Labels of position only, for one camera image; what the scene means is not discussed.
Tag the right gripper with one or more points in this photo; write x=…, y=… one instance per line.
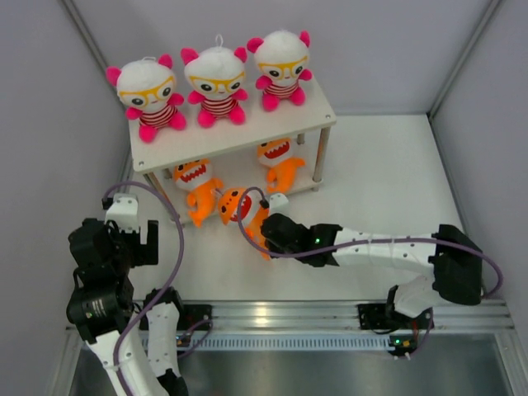
x=271, y=247

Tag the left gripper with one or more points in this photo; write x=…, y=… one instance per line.
x=145, y=254

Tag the orange shark plush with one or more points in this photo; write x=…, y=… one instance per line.
x=197, y=179
x=252, y=212
x=278, y=156

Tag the pink white plush with glasses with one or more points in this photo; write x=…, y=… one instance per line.
x=282, y=58

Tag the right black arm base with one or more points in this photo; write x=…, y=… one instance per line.
x=382, y=319

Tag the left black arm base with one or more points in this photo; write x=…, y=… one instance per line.
x=193, y=314

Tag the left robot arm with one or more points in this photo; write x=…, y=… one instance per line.
x=137, y=351

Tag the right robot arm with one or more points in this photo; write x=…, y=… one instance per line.
x=447, y=264

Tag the white two-tier shelf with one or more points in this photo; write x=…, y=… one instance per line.
x=232, y=149

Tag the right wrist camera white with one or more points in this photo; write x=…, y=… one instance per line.
x=277, y=202

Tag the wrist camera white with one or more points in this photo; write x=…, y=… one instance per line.
x=123, y=213
x=277, y=202

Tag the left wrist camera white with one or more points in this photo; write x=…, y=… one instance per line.
x=123, y=213

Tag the aluminium front rail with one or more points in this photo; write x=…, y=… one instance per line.
x=491, y=315

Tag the slotted cable duct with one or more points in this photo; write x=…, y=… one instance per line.
x=295, y=342

